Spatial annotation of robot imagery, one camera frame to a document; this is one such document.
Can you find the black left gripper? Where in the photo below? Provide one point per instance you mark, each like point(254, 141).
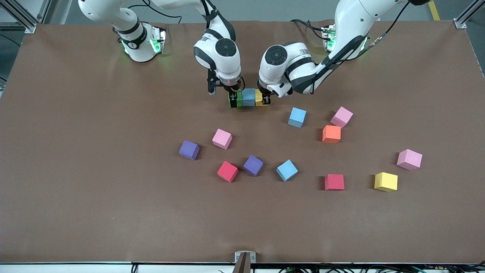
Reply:
point(266, 99)

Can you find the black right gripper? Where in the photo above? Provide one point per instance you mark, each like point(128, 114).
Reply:
point(232, 93)

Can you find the green foam cube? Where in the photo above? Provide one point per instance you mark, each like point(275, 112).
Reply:
point(239, 99)

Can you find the yellow foam cube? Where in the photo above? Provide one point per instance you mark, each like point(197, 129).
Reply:
point(385, 182)
point(258, 98)

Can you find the light blue foam cube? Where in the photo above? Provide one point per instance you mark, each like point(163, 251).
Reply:
point(297, 116)
point(249, 97)
point(287, 170)

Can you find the pink foam cube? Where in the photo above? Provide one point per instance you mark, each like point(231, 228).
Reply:
point(409, 159)
point(222, 138)
point(341, 116)

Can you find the purple foam cube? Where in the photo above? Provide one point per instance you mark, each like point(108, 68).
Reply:
point(253, 165)
point(189, 150)

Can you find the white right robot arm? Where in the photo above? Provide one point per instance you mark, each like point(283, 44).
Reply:
point(231, 72)

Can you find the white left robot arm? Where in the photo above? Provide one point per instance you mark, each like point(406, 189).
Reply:
point(352, 19)

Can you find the red foam cube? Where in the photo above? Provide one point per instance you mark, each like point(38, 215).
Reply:
point(227, 171)
point(334, 182)

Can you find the orange foam cube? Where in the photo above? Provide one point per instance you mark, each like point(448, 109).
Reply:
point(331, 134)

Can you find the brown table cover sheet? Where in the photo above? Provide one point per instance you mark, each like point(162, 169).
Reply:
point(75, 208)

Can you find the grey metal bracket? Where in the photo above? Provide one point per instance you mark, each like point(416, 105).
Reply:
point(237, 257)

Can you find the aluminium frame profile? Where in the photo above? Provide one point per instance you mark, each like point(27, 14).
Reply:
point(30, 27)
point(460, 24)

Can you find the white table edge rail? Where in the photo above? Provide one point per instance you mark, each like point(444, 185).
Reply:
point(57, 268)

